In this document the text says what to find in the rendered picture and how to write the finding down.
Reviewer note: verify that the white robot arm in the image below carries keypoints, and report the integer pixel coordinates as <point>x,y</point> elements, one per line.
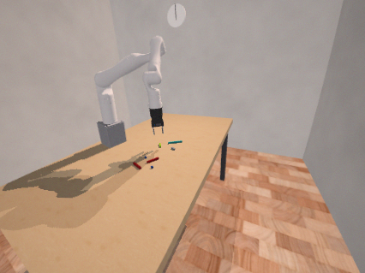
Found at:
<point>126,66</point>

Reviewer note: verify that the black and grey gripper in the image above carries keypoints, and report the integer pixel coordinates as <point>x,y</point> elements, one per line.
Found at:
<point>156,113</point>

